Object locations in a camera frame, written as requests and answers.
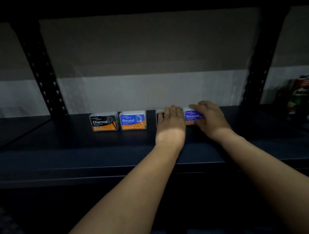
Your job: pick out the person's left hand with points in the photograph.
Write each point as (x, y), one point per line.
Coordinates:
(170, 130)

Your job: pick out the person's right hand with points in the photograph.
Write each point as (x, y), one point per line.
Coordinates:
(213, 123)

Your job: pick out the black label dental floss box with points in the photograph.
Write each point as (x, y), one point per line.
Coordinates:
(159, 117)
(103, 123)

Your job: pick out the blue label dental floss box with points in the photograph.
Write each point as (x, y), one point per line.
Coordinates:
(132, 120)
(192, 117)

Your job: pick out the dark metal shelf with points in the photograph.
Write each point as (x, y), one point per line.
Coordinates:
(72, 154)

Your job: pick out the person's right forearm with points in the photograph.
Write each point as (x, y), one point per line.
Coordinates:
(265, 173)

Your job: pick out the person's left forearm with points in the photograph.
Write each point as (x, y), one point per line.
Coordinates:
(132, 192)

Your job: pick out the row of green drink cans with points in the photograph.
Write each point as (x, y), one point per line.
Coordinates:
(299, 96)

